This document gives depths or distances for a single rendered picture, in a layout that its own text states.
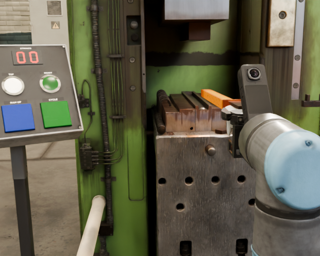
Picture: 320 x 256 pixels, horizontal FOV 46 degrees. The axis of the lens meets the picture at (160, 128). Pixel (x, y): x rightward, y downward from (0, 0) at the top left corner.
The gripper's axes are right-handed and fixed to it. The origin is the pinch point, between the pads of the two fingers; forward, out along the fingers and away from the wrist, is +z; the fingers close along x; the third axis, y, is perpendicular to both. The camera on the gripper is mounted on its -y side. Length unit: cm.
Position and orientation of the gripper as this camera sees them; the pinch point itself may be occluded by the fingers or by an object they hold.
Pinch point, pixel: (235, 106)
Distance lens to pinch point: 82.7
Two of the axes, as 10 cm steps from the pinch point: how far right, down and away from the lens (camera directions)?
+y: 0.1, 9.7, 2.3
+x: 10.0, -0.2, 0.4
